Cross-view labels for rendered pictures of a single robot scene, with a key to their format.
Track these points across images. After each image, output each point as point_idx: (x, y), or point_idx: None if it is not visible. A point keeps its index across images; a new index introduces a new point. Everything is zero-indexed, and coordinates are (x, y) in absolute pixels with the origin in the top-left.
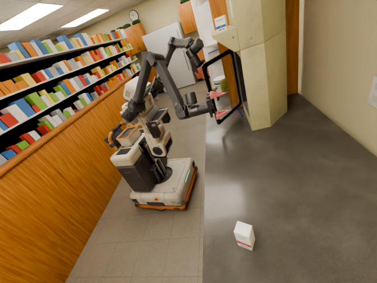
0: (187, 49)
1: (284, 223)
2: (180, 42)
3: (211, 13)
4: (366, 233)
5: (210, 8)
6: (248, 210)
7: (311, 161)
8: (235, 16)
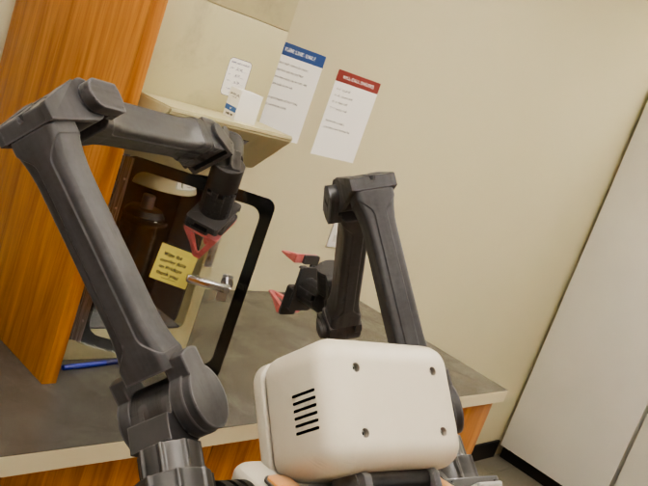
0: (223, 159)
1: None
2: (166, 127)
3: (144, 44)
4: (315, 319)
5: (157, 34)
6: None
7: (241, 320)
8: (264, 104)
